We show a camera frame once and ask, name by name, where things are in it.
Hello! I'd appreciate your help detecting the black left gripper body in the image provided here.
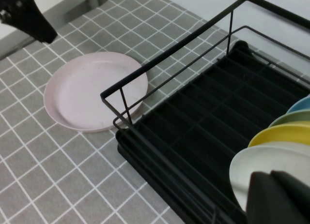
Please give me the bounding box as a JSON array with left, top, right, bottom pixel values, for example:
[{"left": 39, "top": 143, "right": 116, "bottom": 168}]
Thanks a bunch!
[{"left": 0, "top": 0, "right": 25, "bottom": 26}]

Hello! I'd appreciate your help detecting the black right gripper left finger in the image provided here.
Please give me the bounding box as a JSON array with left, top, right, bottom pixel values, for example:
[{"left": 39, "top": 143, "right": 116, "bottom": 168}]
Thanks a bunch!
[{"left": 246, "top": 172, "right": 306, "bottom": 224}]

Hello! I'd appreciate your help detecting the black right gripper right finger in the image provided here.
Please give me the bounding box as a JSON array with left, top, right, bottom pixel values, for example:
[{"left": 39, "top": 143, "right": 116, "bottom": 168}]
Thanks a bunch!
[{"left": 271, "top": 170, "right": 310, "bottom": 224}]

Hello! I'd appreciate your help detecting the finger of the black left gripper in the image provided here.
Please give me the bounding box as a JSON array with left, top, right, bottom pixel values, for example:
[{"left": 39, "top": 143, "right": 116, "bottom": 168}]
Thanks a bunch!
[{"left": 14, "top": 0, "right": 58, "bottom": 44}]

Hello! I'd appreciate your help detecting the pink plate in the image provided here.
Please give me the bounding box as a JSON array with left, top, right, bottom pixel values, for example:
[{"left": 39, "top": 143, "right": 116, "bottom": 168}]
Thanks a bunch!
[{"left": 43, "top": 52, "right": 149, "bottom": 134}]

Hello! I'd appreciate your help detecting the cream plate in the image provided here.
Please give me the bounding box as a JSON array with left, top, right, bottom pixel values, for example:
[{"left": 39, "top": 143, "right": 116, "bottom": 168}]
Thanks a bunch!
[{"left": 229, "top": 143, "right": 310, "bottom": 210}]

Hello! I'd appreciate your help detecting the yellow plate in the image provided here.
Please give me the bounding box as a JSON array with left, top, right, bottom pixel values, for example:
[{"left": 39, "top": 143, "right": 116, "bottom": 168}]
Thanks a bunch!
[{"left": 247, "top": 121, "right": 310, "bottom": 149}]

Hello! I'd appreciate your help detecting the green plate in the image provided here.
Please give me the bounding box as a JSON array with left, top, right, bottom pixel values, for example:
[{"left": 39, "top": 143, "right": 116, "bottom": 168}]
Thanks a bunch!
[{"left": 268, "top": 110, "right": 310, "bottom": 128}]

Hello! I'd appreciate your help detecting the blue plate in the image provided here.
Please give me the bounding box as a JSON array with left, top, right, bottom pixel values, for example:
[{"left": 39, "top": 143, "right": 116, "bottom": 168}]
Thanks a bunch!
[{"left": 286, "top": 95, "right": 310, "bottom": 114}]

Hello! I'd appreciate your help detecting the black plastic drip tray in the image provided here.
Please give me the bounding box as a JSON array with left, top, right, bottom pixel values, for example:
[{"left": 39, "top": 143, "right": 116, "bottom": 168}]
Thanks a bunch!
[{"left": 115, "top": 40, "right": 310, "bottom": 224}]

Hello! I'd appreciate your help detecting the grey checked tablecloth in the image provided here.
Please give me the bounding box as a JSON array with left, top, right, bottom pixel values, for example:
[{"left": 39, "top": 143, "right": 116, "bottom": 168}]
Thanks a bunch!
[{"left": 0, "top": 0, "right": 310, "bottom": 224}]

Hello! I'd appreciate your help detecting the black wire dish rack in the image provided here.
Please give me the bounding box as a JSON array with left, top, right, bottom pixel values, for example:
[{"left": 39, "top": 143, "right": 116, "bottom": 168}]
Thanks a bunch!
[{"left": 100, "top": 0, "right": 310, "bottom": 224}]

